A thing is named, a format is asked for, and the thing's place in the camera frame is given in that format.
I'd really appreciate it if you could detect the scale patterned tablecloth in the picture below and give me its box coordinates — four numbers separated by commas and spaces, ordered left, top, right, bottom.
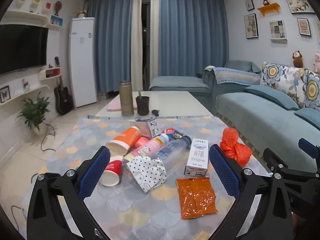
21, 115, 273, 240

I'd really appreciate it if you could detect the pink label drink bottle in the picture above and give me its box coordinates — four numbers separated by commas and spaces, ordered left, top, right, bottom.
129, 134, 170, 160

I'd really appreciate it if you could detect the brown plush toy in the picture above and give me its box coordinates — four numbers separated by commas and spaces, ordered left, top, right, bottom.
292, 50, 304, 68

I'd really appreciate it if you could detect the black guitar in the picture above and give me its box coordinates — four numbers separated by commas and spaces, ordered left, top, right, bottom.
54, 56, 74, 115

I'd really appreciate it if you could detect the blue curtain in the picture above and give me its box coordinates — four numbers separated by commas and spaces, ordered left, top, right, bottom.
84, 0, 135, 98
157, 0, 230, 77

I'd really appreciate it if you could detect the orange wall shelf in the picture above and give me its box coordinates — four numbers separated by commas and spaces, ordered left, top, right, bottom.
257, 2, 280, 17

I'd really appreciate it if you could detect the tall framed picture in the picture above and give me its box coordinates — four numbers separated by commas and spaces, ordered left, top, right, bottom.
244, 13, 259, 39

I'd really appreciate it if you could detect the potted green plant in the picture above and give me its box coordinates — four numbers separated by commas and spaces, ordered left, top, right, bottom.
16, 92, 50, 136

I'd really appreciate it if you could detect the dark brown cup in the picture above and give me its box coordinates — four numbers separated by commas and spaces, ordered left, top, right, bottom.
136, 96, 150, 116

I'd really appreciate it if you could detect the pink notebook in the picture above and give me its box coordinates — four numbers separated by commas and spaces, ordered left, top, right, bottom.
107, 102, 138, 112

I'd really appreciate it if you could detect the blue sofa throw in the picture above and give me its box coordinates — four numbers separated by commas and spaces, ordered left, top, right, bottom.
212, 67, 262, 85

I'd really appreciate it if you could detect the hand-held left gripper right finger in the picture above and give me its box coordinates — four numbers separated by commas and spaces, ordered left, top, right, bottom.
209, 144, 294, 240

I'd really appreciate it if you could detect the orange plastic bag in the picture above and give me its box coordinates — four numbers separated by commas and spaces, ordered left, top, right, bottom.
220, 127, 253, 167

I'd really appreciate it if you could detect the black television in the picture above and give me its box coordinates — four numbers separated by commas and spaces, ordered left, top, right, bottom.
0, 24, 49, 75

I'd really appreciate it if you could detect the white coffee table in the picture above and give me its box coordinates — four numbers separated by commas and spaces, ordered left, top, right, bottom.
95, 91, 214, 118

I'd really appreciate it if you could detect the floral cushion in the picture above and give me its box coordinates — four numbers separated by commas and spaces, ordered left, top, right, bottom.
260, 62, 309, 108
303, 70, 320, 110

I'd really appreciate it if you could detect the white curved wall shelf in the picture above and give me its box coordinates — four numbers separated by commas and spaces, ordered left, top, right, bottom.
0, 10, 63, 30

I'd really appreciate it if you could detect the blue and white milk carton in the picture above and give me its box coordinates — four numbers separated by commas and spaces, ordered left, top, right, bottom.
135, 118, 160, 138

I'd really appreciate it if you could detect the orange paper cup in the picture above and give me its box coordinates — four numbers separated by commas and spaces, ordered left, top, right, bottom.
105, 126, 142, 155

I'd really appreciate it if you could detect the red and blue snack packet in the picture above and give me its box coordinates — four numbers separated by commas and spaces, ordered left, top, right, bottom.
161, 127, 192, 145

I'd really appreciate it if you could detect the white tall appliance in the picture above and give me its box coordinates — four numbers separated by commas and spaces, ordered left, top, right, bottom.
69, 17, 98, 109

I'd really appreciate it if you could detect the red paper cup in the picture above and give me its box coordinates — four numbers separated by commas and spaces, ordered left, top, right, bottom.
101, 155, 123, 187

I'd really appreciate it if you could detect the clear plastic bottle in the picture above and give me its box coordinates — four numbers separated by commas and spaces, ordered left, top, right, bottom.
150, 140, 193, 172

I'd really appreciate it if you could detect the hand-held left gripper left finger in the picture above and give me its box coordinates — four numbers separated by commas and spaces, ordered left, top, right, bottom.
26, 145, 112, 240

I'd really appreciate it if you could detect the unframed canvas picture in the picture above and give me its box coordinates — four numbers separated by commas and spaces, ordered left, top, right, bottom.
269, 20, 287, 42

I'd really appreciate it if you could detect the orange foil packet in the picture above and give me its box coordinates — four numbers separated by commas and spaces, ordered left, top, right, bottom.
175, 177, 217, 220

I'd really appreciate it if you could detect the red and white box shelf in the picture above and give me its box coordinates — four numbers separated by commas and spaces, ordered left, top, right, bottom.
39, 66, 62, 80

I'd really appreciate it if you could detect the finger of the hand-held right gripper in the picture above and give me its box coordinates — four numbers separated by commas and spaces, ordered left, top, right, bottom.
264, 148, 320, 180
298, 138, 320, 158

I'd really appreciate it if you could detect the blue sofa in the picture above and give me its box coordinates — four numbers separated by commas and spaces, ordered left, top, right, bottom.
149, 60, 320, 178

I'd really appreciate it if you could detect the butterfly picture frame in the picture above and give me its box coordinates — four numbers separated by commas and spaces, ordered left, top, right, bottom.
0, 85, 10, 103

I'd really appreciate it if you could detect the blue cushion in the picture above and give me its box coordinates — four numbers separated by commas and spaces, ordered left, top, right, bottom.
244, 85, 300, 110
294, 107, 320, 130

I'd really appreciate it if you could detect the medium framed picture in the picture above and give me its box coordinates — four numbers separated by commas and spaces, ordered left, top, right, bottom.
297, 18, 312, 37

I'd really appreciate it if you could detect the white lower wall shelf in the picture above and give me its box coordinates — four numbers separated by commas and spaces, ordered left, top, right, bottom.
0, 84, 50, 107

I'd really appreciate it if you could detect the black floor cable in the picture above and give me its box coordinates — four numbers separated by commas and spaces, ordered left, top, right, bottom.
40, 122, 58, 153

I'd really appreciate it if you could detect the brown thermos flask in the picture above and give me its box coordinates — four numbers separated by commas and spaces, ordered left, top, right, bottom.
119, 81, 135, 116

